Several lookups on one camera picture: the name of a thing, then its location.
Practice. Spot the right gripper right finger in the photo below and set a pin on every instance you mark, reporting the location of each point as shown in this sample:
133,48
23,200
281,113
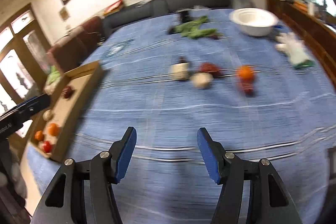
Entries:
212,154

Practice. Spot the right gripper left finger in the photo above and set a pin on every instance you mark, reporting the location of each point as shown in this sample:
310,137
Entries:
121,152

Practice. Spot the small orange mandarin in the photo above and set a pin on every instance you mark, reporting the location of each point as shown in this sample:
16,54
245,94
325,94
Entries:
39,136

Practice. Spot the large orange mandarin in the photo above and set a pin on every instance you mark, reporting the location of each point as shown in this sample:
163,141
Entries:
53,129

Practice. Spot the red tomato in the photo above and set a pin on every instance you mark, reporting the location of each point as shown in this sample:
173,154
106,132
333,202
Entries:
47,146

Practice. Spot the red jujube date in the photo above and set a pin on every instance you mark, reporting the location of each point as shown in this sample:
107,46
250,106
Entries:
210,68
67,92
246,88

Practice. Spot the dark plum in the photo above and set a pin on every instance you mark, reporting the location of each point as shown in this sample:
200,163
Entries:
182,60

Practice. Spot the cardboard tray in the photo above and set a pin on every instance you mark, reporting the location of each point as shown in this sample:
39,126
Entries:
83,80

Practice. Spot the green and beige blankets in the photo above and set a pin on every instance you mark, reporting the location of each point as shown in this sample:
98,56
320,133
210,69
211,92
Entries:
52,80

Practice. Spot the wooden glass door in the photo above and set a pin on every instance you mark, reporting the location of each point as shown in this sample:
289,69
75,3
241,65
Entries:
24,68

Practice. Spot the blue plaid tablecloth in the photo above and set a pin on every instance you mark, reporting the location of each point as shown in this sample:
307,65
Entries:
290,119

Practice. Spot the brown armchair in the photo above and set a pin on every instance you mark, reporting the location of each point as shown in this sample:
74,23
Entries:
74,47

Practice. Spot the green leafy vegetable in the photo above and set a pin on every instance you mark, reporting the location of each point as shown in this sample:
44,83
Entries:
192,29

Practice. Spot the white knit glove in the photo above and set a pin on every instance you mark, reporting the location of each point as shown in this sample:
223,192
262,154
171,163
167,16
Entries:
294,49

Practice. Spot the white bowl stack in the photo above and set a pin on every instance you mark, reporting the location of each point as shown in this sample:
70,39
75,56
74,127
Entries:
253,21

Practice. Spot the small black device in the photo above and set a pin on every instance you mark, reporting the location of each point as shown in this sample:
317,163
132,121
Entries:
184,16

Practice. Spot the red flat box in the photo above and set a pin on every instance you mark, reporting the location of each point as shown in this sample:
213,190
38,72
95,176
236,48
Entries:
115,7

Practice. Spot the black leather sofa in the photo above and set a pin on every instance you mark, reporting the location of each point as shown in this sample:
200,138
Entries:
152,9

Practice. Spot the wooden cabinet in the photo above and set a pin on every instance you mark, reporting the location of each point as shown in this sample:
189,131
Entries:
318,37

